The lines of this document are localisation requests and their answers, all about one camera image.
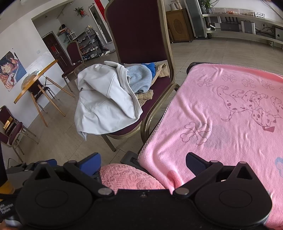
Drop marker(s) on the woven tray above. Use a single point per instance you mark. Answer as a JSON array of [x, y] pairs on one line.
[[28, 80]]

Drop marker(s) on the metal shoe rack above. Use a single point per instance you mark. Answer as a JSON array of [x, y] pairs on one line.
[[88, 46]]

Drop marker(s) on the silver speaker box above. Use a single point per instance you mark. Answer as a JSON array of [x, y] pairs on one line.
[[248, 27], [279, 34]]

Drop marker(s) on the blue cloth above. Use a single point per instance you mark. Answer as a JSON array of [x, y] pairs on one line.
[[149, 67]]

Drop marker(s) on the dark red door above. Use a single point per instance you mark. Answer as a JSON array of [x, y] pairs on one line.
[[52, 46]]

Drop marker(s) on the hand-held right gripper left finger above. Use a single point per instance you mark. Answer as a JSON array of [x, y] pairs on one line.
[[88, 164]]

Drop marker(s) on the wooden table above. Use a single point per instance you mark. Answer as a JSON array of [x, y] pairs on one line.
[[37, 68]]

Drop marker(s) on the hanging plant red pot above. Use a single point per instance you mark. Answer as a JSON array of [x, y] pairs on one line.
[[80, 11]]

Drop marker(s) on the grey tower speaker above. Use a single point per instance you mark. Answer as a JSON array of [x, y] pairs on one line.
[[195, 17]]

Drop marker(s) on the white jacket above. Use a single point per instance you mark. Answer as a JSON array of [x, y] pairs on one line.
[[99, 99]]

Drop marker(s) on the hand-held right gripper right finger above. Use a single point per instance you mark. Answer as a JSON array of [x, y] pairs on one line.
[[194, 162]]

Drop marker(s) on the wall poster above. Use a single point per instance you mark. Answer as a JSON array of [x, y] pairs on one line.
[[11, 70]]

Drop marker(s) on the red banner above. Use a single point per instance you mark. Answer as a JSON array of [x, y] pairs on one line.
[[98, 2]]

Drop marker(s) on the khaki pants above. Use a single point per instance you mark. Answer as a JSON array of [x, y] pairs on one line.
[[162, 69]]

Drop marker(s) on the pink printed blanket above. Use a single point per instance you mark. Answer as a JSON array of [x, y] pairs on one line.
[[221, 137]]

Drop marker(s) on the large maroon banquet chair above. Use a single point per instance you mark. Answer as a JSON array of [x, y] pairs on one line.
[[137, 28]]

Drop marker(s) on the white kettle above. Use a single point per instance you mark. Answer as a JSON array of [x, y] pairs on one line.
[[174, 6]]

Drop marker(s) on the green potted plant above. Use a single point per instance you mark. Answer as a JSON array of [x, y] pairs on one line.
[[207, 5]]

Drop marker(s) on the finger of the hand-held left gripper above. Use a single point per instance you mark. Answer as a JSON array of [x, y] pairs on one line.
[[52, 162]]

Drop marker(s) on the pink fluffy clothing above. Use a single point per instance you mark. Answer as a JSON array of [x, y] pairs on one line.
[[128, 177]]

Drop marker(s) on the black receiver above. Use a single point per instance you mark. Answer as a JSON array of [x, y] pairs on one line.
[[230, 27]]

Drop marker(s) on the light blue waffle sweater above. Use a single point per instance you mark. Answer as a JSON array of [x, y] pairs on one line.
[[138, 77]]

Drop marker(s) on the grey TV bench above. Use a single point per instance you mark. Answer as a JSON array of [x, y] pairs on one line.
[[243, 16]]

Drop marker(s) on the brown wooden cabinet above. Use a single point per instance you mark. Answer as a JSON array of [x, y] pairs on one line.
[[179, 24]]

